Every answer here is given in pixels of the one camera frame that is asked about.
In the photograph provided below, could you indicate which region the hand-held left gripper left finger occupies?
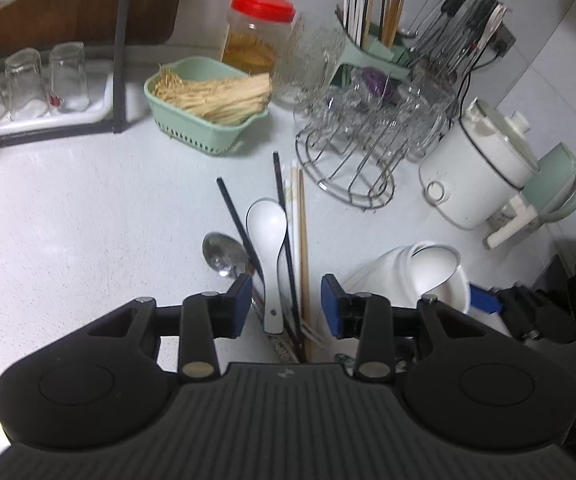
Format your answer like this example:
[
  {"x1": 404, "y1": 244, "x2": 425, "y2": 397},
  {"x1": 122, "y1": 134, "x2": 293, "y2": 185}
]
[{"x1": 85, "y1": 274, "x2": 253, "y2": 380}]

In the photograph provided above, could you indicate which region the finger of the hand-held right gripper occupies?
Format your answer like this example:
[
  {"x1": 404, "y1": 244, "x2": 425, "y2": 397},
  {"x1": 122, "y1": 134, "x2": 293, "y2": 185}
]
[{"x1": 470, "y1": 284, "x2": 576, "y2": 342}]

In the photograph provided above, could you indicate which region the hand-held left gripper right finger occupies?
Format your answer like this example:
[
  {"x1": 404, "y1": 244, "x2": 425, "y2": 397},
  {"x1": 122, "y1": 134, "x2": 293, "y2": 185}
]
[{"x1": 320, "y1": 274, "x2": 488, "y2": 380}]

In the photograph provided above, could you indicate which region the large metal spoon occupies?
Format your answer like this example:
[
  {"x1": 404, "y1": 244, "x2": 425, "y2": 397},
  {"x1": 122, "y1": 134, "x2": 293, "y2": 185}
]
[{"x1": 202, "y1": 231, "x2": 269, "y2": 321}]

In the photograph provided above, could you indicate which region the wooden chopstick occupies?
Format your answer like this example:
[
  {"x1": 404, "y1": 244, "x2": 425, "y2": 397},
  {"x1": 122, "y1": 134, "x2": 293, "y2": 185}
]
[{"x1": 298, "y1": 169, "x2": 313, "y2": 363}]

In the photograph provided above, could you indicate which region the white ceramic jar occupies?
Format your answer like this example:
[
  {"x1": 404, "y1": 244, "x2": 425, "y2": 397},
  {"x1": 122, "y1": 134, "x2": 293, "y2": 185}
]
[{"x1": 340, "y1": 241, "x2": 471, "y2": 328}]

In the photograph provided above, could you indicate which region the white ceramic spoon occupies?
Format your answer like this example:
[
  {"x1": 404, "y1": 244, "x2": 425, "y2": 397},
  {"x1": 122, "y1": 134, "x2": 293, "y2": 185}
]
[{"x1": 245, "y1": 198, "x2": 289, "y2": 335}]

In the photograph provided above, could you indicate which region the black chopstick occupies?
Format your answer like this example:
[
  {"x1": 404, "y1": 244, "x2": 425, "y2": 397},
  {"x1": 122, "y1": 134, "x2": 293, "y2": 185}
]
[
  {"x1": 216, "y1": 176, "x2": 266, "y2": 281},
  {"x1": 273, "y1": 151, "x2": 303, "y2": 341}
]

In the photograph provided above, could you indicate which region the row of hanging kitchen utensils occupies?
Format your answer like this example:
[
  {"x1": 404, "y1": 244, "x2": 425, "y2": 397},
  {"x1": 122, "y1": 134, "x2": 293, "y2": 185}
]
[{"x1": 408, "y1": 0, "x2": 511, "y2": 78}]

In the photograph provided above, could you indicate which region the green electric kettle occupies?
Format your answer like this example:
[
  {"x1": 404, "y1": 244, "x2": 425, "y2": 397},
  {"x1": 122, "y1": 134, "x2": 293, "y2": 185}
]
[{"x1": 518, "y1": 142, "x2": 576, "y2": 226}]

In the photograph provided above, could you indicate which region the white electric cooker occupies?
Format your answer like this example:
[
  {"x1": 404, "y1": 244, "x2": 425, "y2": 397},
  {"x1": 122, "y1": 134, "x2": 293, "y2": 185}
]
[{"x1": 418, "y1": 97, "x2": 543, "y2": 251}]

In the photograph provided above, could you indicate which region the green plastic basket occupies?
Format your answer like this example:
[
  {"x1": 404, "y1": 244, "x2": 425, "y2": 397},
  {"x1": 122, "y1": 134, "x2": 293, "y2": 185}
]
[{"x1": 144, "y1": 56, "x2": 269, "y2": 156}]

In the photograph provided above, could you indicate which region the cluster of glass cups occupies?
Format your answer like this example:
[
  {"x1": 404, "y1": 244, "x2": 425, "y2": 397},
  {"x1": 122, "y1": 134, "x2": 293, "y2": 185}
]
[{"x1": 293, "y1": 77, "x2": 456, "y2": 161}]

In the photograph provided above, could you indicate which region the dried noodles bundle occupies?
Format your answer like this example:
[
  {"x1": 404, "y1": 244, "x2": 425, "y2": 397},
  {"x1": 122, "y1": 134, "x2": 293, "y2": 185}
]
[{"x1": 154, "y1": 67, "x2": 273, "y2": 126}]

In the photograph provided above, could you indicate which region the purple lidded cup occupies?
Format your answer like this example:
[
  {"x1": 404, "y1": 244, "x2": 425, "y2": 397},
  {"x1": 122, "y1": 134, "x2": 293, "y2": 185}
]
[{"x1": 360, "y1": 67, "x2": 399, "y2": 103}]

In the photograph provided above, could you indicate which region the textured glass pitcher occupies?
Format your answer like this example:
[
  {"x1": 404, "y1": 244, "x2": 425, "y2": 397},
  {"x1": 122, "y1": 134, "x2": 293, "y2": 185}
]
[{"x1": 273, "y1": 12, "x2": 346, "y2": 106}]

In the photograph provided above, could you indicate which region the green chopstick holder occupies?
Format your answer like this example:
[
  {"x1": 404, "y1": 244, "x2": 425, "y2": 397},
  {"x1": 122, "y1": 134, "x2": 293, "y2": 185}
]
[{"x1": 330, "y1": 12, "x2": 413, "y2": 86}]

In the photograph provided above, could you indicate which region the red lidded plastic jar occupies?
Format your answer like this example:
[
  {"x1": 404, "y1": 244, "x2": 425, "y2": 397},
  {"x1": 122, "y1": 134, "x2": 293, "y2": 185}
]
[{"x1": 220, "y1": 0, "x2": 297, "y2": 78}]

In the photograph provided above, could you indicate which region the bundle of upright chopsticks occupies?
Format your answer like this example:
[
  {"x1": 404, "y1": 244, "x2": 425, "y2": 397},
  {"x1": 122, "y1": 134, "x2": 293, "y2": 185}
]
[{"x1": 343, "y1": 0, "x2": 406, "y2": 48}]

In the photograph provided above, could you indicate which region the metal wire cup rack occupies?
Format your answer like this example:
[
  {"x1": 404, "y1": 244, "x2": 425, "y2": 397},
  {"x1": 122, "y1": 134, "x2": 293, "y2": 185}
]
[{"x1": 295, "y1": 110, "x2": 399, "y2": 208}]

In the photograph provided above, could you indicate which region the black power cable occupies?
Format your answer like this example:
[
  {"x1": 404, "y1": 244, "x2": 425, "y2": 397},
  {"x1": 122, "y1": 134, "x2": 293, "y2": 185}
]
[{"x1": 455, "y1": 50, "x2": 501, "y2": 121}]

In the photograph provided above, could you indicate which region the dark wall outlet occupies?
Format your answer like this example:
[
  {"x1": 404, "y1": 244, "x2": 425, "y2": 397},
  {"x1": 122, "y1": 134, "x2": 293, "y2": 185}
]
[{"x1": 488, "y1": 22, "x2": 516, "y2": 58}]

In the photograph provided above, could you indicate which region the black dish rack frame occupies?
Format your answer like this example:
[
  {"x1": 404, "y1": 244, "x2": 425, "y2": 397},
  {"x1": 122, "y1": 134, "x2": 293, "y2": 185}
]
[{"x1": 0, "y1": 0, "x2": 136, "y2": 157}]

